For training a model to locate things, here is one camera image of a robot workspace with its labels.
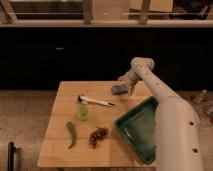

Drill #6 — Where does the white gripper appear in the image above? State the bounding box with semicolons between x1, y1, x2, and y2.
118;70;140;96

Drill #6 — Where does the blue sponge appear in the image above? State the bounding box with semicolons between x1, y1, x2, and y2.
111;84;128;95

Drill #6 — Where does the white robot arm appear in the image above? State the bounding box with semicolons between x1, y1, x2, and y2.
120;57;204;171

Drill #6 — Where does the green square tray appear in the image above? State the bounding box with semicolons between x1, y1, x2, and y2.
114;96;158;165

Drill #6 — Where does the light green cup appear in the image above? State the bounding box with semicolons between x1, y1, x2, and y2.
76;105;88;121

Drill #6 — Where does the red grape bunch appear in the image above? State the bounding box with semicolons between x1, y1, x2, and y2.
89;127;109;149

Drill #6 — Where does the green chili pepper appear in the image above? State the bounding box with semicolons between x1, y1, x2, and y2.
66;121;76;148

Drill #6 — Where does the dark cabinet counter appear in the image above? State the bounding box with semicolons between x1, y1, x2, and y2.
0;27;213;90

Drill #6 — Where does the white black handled tool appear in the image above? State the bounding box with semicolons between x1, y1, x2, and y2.
78;95;114;107

